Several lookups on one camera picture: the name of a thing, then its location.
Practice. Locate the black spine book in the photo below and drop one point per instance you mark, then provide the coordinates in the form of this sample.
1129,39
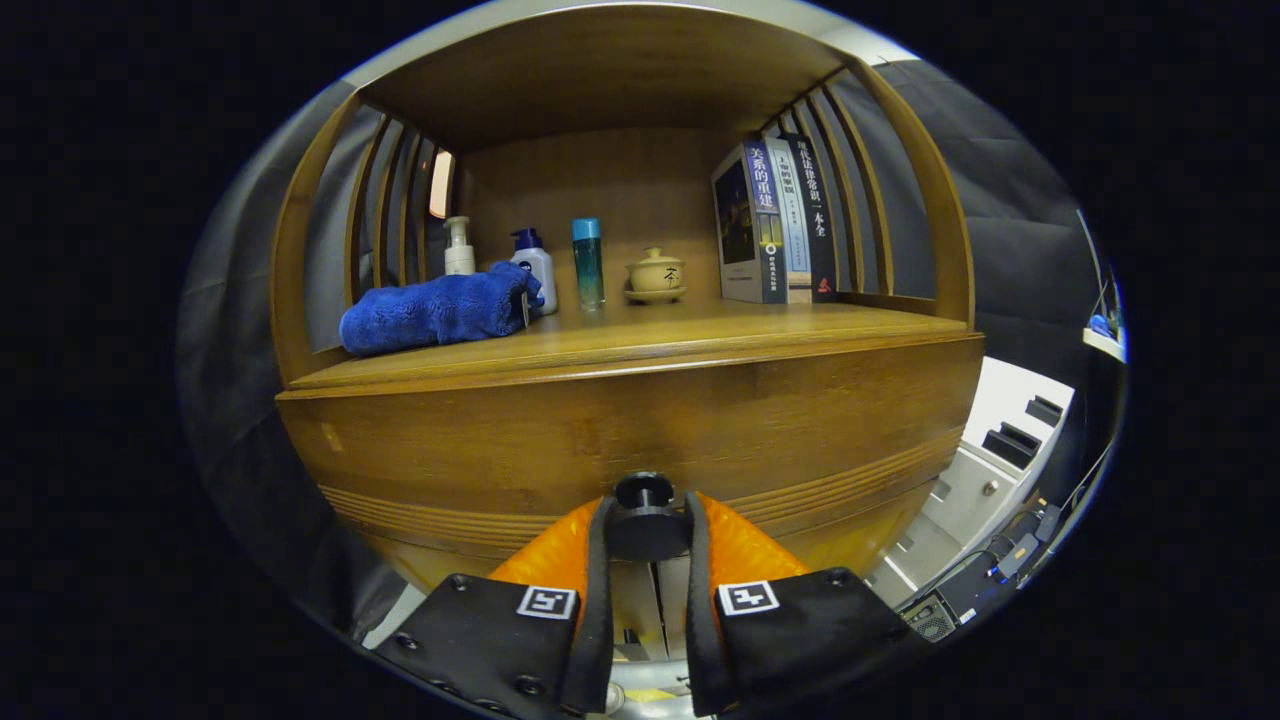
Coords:
815,215

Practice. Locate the wooden countertop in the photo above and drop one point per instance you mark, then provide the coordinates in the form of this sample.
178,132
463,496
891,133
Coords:
700,335

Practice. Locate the white bottle blue cap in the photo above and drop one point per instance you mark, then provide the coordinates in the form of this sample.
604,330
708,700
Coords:
537,265

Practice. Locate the blue spine book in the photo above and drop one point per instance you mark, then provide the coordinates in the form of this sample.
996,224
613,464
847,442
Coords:
760,225

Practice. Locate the white pump bottle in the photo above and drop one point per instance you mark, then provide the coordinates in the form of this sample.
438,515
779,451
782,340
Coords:
459,255

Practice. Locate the black backdrop cloth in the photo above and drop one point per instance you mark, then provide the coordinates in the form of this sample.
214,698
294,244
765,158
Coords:
1010,220

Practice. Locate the white cabinet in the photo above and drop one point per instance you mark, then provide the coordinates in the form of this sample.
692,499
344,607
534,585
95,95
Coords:
1000,430

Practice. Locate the wooden drawer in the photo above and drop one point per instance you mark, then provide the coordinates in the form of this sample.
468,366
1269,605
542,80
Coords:
600,430

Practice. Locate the lidded ceramic tea cup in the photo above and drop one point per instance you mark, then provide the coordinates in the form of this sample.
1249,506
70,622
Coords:
655,275

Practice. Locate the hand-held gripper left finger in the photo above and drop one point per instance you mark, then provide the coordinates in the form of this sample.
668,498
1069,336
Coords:
500,640

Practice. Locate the wooden cabinet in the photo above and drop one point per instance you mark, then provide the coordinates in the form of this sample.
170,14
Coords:
600,180

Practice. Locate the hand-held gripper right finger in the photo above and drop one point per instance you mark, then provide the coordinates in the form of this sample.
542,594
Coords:
800,640

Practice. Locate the small blue object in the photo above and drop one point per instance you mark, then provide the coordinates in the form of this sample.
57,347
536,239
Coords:
1100,325

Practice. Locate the white side table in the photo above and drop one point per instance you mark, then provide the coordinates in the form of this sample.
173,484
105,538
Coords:
1105,343

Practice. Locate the blue towel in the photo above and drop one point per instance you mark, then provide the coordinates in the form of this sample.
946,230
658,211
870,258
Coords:
440,312

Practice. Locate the teal glass bottle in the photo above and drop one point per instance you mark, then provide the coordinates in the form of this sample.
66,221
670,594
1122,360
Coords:
588,265

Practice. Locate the black power strip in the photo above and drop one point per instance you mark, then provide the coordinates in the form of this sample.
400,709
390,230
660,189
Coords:
985,580

